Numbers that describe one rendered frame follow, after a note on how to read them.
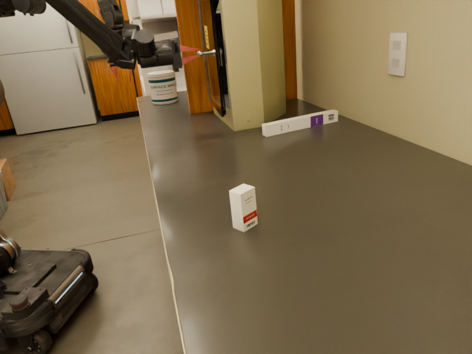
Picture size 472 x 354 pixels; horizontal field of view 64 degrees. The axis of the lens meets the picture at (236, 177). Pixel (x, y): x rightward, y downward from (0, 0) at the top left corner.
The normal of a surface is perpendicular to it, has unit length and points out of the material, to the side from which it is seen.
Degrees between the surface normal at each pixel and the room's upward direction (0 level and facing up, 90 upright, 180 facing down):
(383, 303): 0
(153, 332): 0
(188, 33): 90
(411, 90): 90
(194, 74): 90
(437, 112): 90
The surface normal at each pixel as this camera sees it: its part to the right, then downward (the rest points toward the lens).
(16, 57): 0.27, 0.35
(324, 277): -0.09, -0.92
